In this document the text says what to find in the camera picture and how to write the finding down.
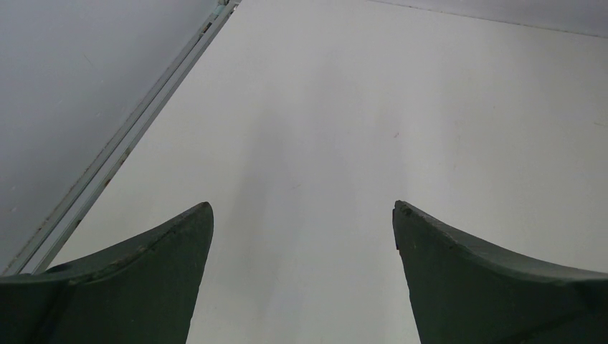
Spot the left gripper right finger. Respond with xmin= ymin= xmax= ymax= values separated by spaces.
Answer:
xmin=392 ymin=201 xmax=607 ymax=343

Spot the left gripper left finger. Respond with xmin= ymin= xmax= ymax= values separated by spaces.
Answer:
xmin=1 ymin=202 xmax=214 ymax=343

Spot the left aluminium frame rail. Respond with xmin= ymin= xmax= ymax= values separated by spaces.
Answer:
xmin=1 ymin=1 xmax=237 ymax=275

